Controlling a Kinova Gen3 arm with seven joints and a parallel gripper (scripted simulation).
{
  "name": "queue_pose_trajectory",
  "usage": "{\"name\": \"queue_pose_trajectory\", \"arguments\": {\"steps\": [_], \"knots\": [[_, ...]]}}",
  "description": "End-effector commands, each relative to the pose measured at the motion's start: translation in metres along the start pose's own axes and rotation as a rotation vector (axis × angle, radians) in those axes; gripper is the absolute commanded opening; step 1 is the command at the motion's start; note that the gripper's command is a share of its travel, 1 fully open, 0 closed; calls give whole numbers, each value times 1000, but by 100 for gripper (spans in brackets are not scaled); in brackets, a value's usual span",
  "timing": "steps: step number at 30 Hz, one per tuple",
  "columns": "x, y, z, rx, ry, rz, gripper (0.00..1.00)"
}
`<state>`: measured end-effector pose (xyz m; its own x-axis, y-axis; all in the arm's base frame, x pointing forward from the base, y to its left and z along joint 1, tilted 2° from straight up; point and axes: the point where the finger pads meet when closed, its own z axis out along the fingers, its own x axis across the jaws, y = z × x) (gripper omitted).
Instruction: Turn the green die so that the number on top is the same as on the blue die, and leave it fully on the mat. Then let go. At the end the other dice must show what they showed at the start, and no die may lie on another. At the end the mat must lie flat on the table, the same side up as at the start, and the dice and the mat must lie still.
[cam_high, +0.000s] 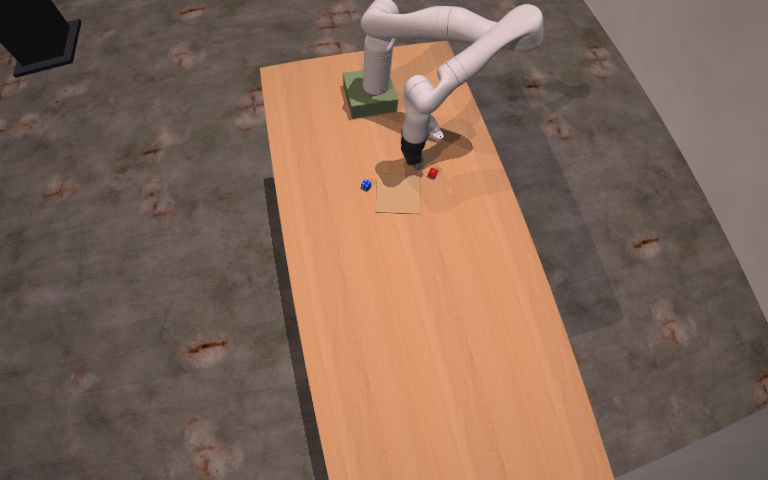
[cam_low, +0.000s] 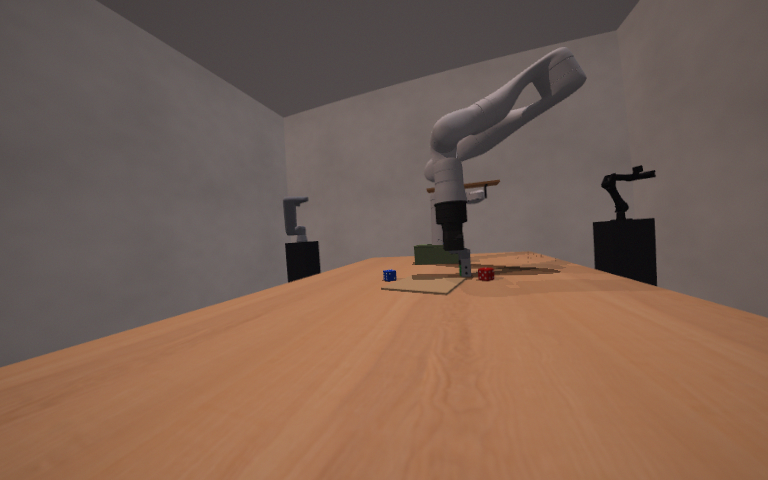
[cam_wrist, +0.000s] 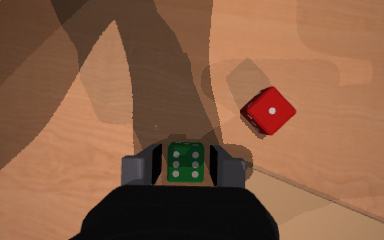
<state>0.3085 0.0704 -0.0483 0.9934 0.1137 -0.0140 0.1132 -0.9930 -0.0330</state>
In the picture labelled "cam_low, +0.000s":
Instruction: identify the red die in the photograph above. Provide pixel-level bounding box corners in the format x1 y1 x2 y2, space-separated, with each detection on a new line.
478 267 494 281

